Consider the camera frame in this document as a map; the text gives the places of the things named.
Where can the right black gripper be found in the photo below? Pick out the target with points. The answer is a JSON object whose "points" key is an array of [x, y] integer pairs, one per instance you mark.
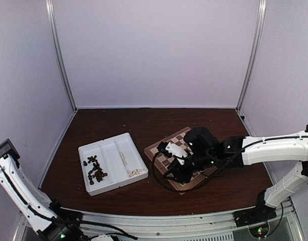
{"points": [[181, 176]]}

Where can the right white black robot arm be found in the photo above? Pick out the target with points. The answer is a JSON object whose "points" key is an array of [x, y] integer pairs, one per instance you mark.
{"points": [[206, 152]]}

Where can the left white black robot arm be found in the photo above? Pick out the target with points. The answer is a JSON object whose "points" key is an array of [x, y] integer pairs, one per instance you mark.
{"points": [[42, 213]]}

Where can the pile of light chess pieces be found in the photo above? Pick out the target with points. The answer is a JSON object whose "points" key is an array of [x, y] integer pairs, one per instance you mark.
{"points": [[132, 165]]}

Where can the pile of dark chess pieces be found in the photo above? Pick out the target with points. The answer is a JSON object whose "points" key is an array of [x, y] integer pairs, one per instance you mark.
{"points": [[96, 172]]}

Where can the right controller board with LEDs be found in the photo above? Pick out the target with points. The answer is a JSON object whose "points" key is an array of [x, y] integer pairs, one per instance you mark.
{"points": [[259, 231]]}

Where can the white plastic compartment tray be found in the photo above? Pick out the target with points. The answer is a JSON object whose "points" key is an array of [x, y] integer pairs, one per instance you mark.
{"points": [[110, 161]]}

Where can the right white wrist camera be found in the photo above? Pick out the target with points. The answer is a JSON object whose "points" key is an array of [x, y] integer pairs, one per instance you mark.
{"points": [[170, 149]]}

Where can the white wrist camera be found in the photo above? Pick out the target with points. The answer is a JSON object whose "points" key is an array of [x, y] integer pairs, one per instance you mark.
{"points": [[170, 149], [104, 237]]}

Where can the front aluminium frame rail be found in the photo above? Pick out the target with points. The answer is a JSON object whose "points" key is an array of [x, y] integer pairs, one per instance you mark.
{"points": [[212, 226]]}

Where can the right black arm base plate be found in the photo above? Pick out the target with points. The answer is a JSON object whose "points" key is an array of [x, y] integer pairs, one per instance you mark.
{"points": [[253, 215]]}

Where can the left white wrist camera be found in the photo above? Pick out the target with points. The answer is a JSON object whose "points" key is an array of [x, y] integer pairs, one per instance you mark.
{"points": [[104, 237]]}

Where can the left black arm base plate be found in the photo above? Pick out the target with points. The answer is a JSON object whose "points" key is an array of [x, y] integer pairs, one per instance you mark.
{"points": [[72, 216]]}

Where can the right aluminium frame post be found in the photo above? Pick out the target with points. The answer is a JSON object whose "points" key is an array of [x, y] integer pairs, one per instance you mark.
{"points": [[260, 20]]}

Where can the aluminium frame post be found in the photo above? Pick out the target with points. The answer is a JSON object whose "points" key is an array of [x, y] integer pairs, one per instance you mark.
{"points": [[260, 20], [59, 57]]}

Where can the left aluminium frame post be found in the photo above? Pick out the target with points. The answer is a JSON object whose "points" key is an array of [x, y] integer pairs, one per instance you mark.
{"points": [[59, 57]]}

